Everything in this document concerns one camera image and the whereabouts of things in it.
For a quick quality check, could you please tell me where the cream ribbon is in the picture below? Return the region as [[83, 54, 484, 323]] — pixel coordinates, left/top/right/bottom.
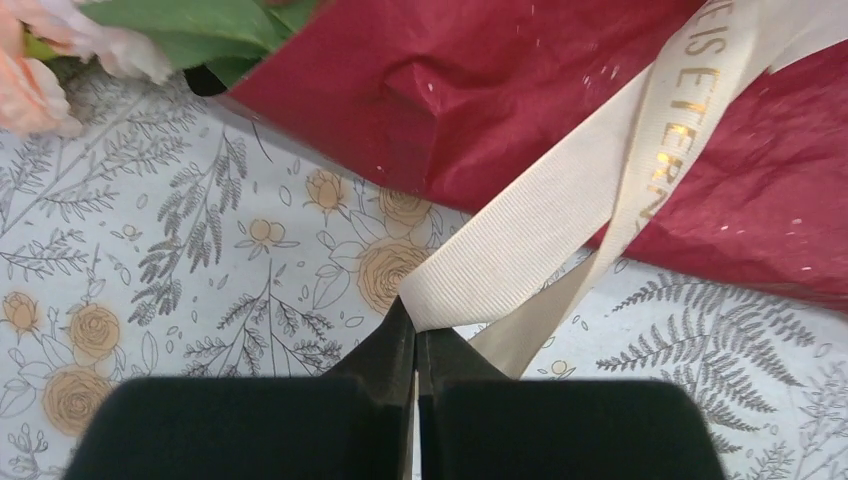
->
[[398, 1, 847, 378]]

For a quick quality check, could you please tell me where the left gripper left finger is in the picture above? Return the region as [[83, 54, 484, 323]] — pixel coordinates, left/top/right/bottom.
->
[[65, 301, 415, 479]]

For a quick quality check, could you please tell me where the dark red wrapping paper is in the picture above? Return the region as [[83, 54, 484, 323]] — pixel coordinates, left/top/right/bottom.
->
[[223, 1, 847, 310]]

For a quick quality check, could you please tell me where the pink fake flower bunch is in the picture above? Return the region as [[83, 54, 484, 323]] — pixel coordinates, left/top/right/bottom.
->
[[1, 1, 325, 137]]

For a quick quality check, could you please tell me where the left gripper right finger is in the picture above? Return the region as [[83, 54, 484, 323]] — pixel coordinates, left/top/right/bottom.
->
[[417, 329, 724, 479]]

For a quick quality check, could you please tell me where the floral patterned table mat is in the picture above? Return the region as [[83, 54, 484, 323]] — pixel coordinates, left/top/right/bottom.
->
[[1, 70, 847, 479]]

